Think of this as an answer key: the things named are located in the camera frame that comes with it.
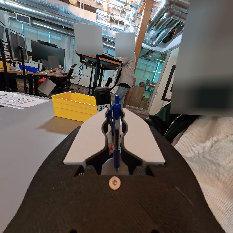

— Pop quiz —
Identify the blue storage crate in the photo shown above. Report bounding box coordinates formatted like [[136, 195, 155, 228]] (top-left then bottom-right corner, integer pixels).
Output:
[[19, 64, 38, 73]]

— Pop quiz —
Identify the black monitor on arm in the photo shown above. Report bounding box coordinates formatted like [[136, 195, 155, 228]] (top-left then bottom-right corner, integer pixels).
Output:
[[5, 28, 29, 63], [0, 21, 6, 57]]

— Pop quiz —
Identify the black coiled cable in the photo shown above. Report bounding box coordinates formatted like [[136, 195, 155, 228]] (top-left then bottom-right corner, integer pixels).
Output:
[[78, 62, 83, 86]]

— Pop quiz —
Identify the dark green jacket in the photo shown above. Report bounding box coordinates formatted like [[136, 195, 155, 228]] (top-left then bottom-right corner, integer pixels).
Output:
[[145, 101, 200, 144]]

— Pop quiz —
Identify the grey panel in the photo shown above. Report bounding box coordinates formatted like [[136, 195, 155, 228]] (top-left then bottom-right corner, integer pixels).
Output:
[[38, 78, 56, 96]]

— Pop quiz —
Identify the blue pen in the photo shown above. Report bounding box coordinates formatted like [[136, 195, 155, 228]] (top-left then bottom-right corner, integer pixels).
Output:
[[110, 95, 121, 173]]

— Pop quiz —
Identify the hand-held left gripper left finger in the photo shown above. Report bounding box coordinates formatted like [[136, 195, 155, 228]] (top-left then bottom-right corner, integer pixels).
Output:
[[63, 110, 108, 169]]

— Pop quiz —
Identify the yellow plastic bin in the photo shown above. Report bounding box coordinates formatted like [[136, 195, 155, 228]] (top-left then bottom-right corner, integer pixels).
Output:
[[51, 91, 99, 122]]

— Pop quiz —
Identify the wooden post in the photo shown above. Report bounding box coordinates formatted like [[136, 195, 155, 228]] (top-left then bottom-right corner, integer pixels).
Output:
[[133, 0, 155, 65]]

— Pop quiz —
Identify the black monitor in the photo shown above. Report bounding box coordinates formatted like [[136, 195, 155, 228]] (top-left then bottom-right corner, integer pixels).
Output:
[[31, 40, 65, 68]]

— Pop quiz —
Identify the laminated paper sheet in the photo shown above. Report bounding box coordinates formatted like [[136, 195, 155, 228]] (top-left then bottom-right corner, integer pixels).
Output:
[[0, 91, 50, 109]]

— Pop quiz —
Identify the black office chair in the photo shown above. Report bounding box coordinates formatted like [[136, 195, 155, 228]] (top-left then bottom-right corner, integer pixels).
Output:
[[60, 64, 78, 90]]

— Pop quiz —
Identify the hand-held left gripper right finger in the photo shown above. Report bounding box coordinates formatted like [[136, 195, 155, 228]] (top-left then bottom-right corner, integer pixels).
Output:
[[121, 108, 166, 167]]

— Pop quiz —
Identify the black framed marker sign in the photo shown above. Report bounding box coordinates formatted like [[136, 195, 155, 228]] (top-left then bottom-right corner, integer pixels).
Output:
[[161, 65, 176, 101]]

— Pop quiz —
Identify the black standing desk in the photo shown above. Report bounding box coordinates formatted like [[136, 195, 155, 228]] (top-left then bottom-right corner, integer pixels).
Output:
[[75, 51, 122, 96]]

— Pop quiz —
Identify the silver ventilation duct bundle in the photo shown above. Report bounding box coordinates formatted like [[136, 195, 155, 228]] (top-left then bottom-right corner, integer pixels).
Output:
[[143, 0, 190, 48]]

